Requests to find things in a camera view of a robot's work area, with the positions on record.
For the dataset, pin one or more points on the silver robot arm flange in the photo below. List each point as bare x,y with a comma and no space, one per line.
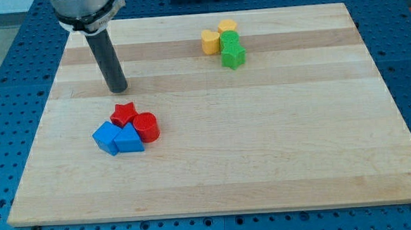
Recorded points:
88,17

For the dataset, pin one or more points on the green star block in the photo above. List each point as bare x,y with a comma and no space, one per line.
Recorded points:
233,55

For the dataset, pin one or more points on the red star block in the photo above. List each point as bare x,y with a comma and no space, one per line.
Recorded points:
123,114

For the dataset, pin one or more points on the red cylinder block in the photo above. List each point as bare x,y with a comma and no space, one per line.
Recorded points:
146,127

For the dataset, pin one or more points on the green round block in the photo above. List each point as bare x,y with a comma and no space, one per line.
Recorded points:
227,38

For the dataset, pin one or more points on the blue triangle block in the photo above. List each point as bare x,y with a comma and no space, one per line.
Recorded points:
127,140

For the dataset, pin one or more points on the yellow hexagon block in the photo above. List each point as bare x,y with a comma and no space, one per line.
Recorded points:
226,25

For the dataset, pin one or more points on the light wooden board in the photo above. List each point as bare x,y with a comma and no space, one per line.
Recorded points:
305,123

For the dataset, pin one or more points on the blue cube block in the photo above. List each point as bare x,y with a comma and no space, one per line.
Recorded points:
105,136

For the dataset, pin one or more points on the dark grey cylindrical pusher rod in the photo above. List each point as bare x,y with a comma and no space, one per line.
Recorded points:
108,62

